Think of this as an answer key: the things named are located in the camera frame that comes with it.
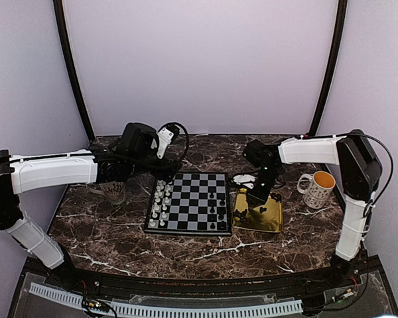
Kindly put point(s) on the black frame post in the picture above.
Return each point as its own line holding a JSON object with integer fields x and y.
{"x": 330, "y": 67}
{"x": 71, "y": 69}

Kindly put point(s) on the right black frame post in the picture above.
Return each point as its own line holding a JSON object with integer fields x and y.
{"x": 330, "y": 67}

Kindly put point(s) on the black white chess board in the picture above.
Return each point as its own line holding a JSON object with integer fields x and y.
{"x": 188, "y": 204}

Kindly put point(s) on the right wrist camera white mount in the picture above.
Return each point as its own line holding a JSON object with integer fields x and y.
{"x": 244, "y": 180}

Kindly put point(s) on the black pawn corner square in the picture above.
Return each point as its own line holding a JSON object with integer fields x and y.
{"x": 213, "y": 226}

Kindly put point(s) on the tall cactus print mug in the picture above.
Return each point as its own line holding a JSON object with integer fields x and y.
{"x": 114, "y": 192}

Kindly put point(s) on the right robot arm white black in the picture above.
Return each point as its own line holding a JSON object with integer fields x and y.
{"x": 359, "y": 172}

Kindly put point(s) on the gold metal tray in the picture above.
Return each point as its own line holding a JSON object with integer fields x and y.
{"x": 263, "y": 218}

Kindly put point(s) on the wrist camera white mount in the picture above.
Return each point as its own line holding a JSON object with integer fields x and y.
{"x": 244, "y": 180}
{"x": 166, "y": 135}

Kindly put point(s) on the yellow inside cactus mug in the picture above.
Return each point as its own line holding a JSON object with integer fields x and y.
{"x": 316, "y": 188}

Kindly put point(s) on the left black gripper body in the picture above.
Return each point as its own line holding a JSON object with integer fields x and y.
{"x": 165, "y": 172}

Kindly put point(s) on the black front rail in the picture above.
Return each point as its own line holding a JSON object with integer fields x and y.
{"x": 114, "y": 284}

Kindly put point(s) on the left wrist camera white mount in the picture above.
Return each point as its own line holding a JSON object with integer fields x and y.
{"x": 166, "y": 135}

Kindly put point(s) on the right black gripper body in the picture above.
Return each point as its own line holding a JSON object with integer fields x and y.
{"x": 268, "y": 177}

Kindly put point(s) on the white slotted cable duct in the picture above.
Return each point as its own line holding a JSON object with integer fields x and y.
{"x": 120, "y": 309}

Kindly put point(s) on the left black frame post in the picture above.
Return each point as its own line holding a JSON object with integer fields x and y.
{"x": 71, "y": 69}

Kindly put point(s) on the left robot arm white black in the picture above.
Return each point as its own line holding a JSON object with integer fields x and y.
{"x": 140, "y": 149}

